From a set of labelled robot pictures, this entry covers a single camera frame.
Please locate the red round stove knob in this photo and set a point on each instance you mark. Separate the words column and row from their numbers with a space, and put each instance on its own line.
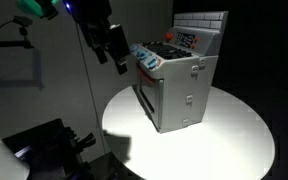
column 168, row 36

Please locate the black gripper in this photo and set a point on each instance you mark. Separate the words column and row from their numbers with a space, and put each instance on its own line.
column 92, row 16

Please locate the grey toy stove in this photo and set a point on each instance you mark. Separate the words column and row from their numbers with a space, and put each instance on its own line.
column 178, row 99

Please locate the black camera on tripod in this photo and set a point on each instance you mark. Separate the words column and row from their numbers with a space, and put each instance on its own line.
column 19, row 37

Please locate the black equipment on floor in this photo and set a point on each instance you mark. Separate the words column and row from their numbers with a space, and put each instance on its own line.
column 53, row 152

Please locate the robot arm with teal band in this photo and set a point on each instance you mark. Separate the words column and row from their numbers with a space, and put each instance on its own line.
column 46, row 9

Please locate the blue stove knob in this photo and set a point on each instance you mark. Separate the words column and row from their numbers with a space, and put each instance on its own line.
column 141, row 55
column 153, row 63
column 136, row 51

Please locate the orange oven door handle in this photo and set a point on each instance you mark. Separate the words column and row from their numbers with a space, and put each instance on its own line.
column 145, row 76

